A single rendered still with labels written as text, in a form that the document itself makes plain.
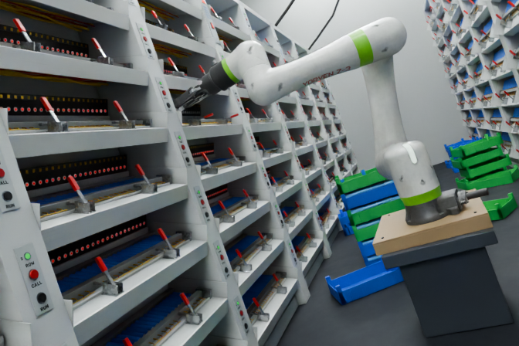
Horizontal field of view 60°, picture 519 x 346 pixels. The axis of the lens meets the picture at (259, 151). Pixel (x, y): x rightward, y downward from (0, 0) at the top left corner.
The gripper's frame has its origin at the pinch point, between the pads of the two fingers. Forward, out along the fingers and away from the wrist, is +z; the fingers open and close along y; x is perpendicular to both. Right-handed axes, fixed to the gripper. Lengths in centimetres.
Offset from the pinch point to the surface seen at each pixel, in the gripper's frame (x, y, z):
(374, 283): 97, -47, -22
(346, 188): 58, -74, -26
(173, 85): -6.8, 1.8, -6.1
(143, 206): 30, 44, -1
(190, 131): 10.5, 2.3, -3.5
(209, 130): 10.6, -14.3, -3.0
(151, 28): -26.9, 4.5, -10.2
